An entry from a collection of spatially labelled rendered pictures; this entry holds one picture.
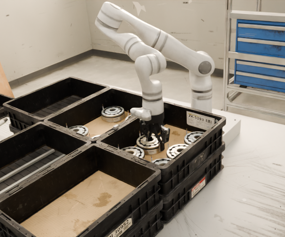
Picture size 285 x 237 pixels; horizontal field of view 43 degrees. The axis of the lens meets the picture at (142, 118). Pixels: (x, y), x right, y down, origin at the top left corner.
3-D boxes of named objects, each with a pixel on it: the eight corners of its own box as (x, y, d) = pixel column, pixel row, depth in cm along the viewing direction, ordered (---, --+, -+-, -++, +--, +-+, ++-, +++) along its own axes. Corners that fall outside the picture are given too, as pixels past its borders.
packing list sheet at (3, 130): (33, 105, 214) (33, 104, 214) (59, 113, 201) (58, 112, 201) (-17, 128, 191) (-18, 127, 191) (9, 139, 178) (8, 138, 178)
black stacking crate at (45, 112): (73, 97, 192) (70, 76, 186) (113, 109, 174) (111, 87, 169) (8, 127, 165) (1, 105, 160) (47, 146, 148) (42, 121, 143)
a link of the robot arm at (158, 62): (171, 58, 117) (149, 36, 126) (147, 64, 114) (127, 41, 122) (167, 75, 122) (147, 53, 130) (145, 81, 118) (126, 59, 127)
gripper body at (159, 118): (169, 108, 126) (170, 131, 131) (152, 102, 132) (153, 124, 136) (154, 116, 122) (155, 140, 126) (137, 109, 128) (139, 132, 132)
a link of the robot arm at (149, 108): (128, 114, 126) (127, 98, 123) (151, 104, 133) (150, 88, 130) (147, 122, 120) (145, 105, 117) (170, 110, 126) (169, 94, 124)
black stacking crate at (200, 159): (164, 125, 156) (163, 101, 151) (226, 145, 138) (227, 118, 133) (98, 170, 130) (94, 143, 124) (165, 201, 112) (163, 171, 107)
